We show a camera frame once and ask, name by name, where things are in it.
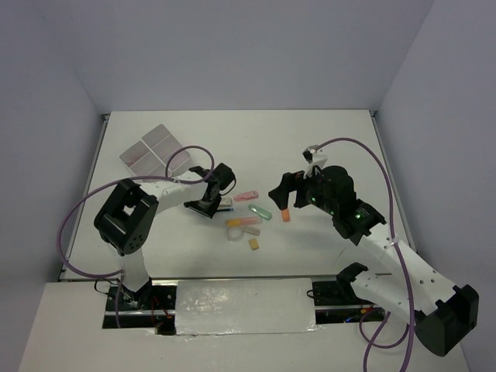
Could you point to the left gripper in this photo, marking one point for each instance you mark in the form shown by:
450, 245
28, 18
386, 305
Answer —
208, 211

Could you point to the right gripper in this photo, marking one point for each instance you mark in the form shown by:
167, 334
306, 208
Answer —
291, 181

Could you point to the pink correction tape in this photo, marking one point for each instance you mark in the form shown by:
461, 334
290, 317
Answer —
246, 196

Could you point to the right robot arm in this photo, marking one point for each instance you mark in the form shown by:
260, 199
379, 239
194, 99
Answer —
441, 312

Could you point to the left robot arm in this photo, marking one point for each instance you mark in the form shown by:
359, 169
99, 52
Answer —
125, 220

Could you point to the white eraser box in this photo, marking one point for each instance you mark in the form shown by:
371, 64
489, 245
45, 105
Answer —
226, 201

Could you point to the orange grey highlighter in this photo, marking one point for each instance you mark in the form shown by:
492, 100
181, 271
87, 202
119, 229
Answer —
285, 215

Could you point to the orange pink highlighter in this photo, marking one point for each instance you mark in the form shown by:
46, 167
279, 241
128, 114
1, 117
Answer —
244, 221

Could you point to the clear tape roll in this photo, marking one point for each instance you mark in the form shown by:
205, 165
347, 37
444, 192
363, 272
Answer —
234, 233

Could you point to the green correction tape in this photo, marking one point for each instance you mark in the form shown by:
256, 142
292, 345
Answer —
261, 212

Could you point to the grey white eraser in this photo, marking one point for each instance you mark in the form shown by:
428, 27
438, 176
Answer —
251, 230

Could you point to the small yellow eraser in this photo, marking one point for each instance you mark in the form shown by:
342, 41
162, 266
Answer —
254, 245

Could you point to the white organizer right box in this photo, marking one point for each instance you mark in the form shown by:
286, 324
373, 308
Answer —
181, 162

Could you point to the white organizer box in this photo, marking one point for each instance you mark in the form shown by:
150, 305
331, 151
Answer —
143, 160
181, 162

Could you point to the white organizer left box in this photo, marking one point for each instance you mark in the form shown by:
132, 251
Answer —
143, 160

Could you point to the silver foil panel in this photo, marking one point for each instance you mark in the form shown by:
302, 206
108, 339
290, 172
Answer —
254, 306

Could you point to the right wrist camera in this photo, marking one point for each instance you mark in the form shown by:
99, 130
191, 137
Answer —
315, 158

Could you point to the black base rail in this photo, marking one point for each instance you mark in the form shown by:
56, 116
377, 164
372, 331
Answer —
331, 307

